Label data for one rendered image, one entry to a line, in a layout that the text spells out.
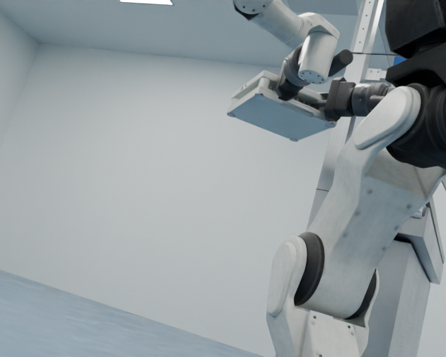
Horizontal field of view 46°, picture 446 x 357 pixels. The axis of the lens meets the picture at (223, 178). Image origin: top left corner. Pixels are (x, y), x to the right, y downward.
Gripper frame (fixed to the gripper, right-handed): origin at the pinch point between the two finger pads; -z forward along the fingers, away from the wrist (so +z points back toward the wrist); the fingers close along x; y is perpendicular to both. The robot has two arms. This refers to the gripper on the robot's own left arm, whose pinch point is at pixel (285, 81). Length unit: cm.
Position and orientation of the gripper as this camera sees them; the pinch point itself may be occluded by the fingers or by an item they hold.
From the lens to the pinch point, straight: 143.5
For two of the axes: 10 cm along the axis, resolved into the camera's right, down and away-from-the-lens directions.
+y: 9.3, 3.1, 1.8
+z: 2.2, -1.0, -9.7
